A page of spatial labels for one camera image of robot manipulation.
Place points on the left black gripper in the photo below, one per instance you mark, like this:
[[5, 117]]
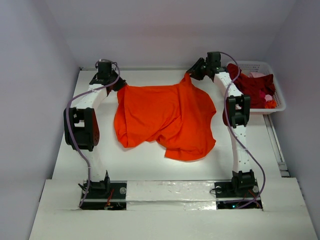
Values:
[[120, 84]]

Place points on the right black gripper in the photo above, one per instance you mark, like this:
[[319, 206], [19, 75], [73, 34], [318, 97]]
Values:
[[197, 70]]

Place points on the orange t shirt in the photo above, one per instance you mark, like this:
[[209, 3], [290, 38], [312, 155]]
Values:
[[177, 117]]

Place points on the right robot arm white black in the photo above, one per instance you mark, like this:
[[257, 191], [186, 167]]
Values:
[[236, 115]]

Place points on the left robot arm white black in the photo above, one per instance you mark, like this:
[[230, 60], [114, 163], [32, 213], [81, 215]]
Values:
[[81, 129]]

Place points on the pink garment in basket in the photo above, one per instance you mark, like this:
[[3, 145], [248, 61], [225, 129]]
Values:
[[255, 75]]

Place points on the dark red t shirt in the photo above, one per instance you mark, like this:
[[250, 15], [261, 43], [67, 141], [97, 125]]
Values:
[[260, 89]]

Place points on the white plastic basket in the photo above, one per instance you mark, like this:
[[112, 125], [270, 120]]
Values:
[[247, 66]]

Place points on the small orange garment in basket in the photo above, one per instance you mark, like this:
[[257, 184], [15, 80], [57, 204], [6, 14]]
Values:
[[271, 104]]

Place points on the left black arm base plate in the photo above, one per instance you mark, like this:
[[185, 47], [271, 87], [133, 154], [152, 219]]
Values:
[[100, 197]]

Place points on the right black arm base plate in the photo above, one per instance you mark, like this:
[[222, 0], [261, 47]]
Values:
[[227, 199]]

